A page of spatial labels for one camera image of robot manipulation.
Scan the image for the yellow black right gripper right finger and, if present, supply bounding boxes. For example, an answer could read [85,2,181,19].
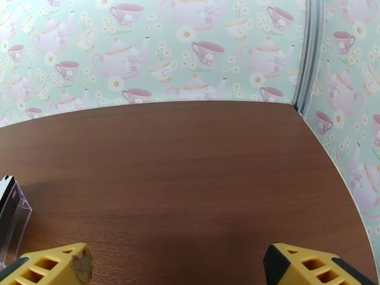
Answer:
[263,243,376,285]

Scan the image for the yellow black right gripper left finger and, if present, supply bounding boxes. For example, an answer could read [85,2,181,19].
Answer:
[0,242,95,285]

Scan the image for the clear acrylic card stand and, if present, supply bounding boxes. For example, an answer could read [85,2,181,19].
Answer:
[0,174,32,270]

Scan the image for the black card stack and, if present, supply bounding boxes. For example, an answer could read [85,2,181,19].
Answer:
[0,175,16,206]

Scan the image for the aluminium frame post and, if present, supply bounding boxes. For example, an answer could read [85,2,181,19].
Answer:
[292,0,327,115]

